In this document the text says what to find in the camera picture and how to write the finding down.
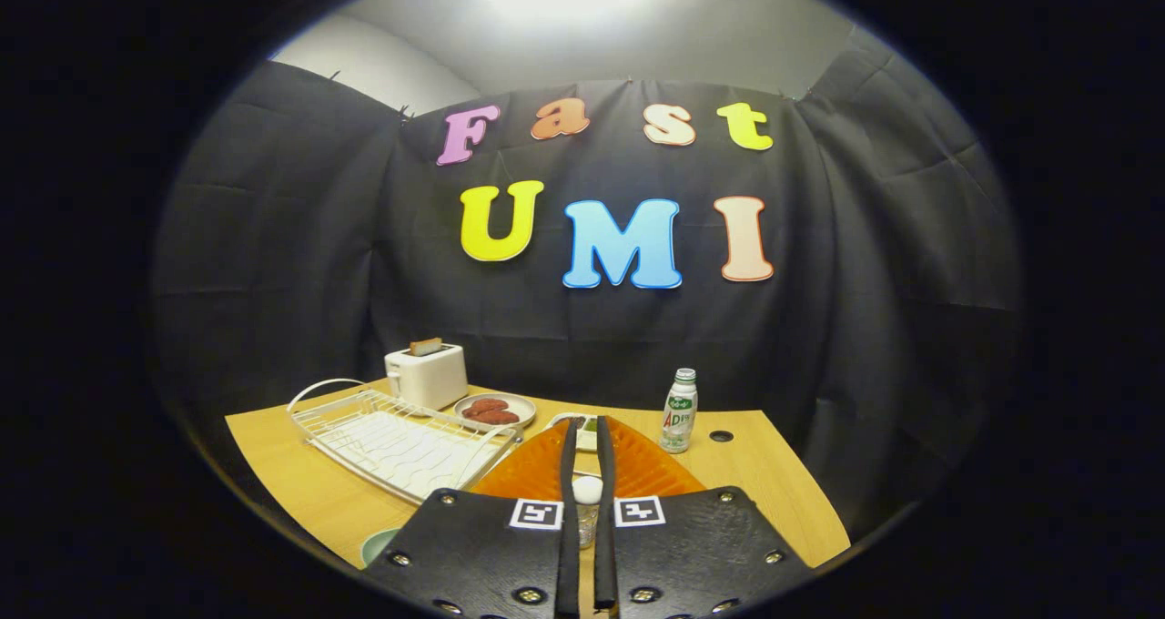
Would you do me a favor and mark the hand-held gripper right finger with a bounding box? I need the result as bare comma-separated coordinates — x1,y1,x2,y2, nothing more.
593,416,813,619

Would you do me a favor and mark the white wire dish rack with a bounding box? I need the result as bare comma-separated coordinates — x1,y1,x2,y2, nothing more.
287,378,526,505

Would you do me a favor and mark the white green-label drink bottle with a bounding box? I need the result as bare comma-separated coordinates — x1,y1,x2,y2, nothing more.
659,368,699,455

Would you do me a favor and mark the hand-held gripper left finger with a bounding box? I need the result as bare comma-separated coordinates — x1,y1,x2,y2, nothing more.
360,418,582,619

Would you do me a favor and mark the black backdrop cloth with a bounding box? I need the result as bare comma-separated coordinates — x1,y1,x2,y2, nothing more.
150,27,1025,547

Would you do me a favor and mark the pale green plate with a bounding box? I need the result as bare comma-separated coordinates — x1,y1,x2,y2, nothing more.
361,527,402,569

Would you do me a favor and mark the small round sausage plate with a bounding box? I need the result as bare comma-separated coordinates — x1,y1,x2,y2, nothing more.
453,392,538,430

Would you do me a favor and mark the white divided food tray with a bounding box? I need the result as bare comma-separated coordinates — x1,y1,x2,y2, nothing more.
544,412,602,452

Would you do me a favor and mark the white-tipped spoon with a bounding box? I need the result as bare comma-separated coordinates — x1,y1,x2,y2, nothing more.
572,475,604,550

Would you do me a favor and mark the white toaster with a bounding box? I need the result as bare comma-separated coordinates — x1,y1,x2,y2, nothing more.
384,343,470,411

